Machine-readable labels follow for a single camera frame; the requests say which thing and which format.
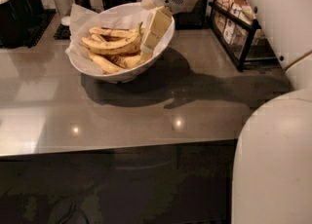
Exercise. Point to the black rubber mat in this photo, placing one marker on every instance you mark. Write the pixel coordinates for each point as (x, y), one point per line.
(34, 33)

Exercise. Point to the white paper bowl liner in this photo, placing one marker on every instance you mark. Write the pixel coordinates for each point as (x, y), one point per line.
(117, 44)

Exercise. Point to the black napkin holder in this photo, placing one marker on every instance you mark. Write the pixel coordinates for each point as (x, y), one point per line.
(194, 20)

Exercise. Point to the black wire condiment rack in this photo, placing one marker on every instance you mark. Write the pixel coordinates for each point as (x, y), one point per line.
(235, 25)

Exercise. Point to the top yellow banana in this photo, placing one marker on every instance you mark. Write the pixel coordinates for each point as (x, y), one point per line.
(105, 45)

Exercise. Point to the upper back banana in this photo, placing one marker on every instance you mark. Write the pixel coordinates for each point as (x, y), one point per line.
(121, 33)

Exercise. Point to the lower right banana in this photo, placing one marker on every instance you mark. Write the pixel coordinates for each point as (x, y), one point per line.
(129, 62)

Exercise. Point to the lower left banana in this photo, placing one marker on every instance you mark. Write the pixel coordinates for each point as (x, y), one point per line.
(106, 66)

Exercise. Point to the white bowl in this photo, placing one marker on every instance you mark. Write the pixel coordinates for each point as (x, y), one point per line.
(123, 16)

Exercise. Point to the black container left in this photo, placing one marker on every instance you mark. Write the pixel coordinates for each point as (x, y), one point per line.
(28, 14)

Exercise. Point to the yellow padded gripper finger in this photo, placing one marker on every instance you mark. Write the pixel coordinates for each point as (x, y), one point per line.
(158, 22)

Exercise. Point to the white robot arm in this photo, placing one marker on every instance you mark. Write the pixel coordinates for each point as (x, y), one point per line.
(272, 170)

